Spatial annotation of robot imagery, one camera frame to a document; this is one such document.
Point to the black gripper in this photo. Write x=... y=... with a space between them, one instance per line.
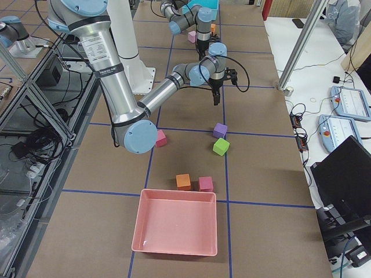
x=216 y=83
x=201 y=46

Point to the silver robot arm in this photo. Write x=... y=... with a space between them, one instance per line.
x=105 y=30
x=182 y=16

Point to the magenta foam block by arm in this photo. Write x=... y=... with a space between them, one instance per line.
x=161 y=139

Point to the light pink foam block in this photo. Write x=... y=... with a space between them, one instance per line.
x=192 y=36

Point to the purple block near green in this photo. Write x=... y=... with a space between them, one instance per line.
x=220 y=130

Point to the green foam block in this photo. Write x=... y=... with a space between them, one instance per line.
x=221 y=146

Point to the magenta foam block near tray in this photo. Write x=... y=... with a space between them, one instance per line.
x=205 y=184

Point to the orange foam block near tray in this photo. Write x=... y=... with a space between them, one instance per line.
x=183 y=182

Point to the black phone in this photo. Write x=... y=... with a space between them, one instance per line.
x=298 y=23

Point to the lower teach pendant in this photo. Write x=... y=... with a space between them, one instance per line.
x=333 y=130

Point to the teach pendant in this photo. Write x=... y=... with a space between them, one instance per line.
x=350 y=102
x=333 y=130

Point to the pink plastic tray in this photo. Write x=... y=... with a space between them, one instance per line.
x=176 y=222

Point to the upper teach pendant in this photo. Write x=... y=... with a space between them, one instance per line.
x=350 y=102

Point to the person in grey clothes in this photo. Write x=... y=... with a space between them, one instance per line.
x=342 y=17

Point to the black laptop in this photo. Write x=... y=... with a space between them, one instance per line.
x=343 y=177

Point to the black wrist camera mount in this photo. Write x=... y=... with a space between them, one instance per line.
x=231 y=75
x=214 y=38

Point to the white pedestal column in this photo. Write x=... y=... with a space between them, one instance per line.
x=140 y=77

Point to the aluminium frame post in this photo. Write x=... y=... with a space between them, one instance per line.
x=301 y=42

